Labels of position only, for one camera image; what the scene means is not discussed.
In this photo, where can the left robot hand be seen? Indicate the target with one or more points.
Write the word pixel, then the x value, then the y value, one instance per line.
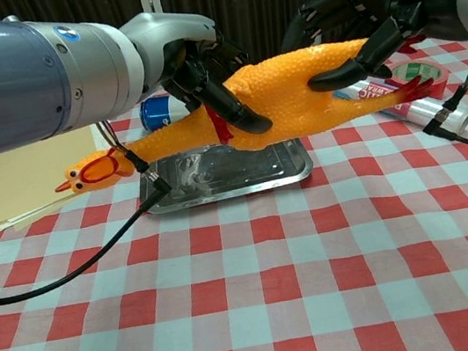
pixel 166 28

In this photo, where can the yellow rubber chicken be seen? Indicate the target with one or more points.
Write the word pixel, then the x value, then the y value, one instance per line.
pixel 292 95

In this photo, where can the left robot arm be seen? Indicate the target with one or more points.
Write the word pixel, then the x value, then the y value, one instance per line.
pixel 14 81

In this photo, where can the rectangular metal tray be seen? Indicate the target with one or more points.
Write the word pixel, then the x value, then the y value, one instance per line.
pixel 225 177

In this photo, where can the blue and white can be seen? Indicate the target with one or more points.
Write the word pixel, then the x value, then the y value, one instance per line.
pixel 157 112

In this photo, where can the red tape roll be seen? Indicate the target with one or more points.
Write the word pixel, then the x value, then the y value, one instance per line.
pixel 434 74

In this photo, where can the plastic food wrap roll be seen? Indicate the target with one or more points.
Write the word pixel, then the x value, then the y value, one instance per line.
pixel 424 112

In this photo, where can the stack of manila folders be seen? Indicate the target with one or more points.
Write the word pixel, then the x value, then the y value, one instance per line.
pixel 25 181

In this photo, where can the red white checkered tablecloth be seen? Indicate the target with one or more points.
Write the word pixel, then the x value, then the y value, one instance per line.
pixel 252 293

